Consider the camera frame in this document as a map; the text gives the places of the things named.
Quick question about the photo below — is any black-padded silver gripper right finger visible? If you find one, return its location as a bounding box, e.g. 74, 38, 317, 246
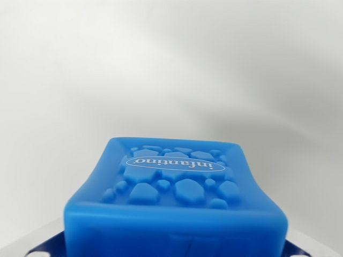
285, 230, 320, 257

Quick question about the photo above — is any black-padded silver gripper left finger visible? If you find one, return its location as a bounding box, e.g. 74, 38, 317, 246
24, 217, 65, 257

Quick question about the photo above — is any blue embossed soft cube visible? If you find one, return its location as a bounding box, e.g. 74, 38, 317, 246
63, 137, 289, 257

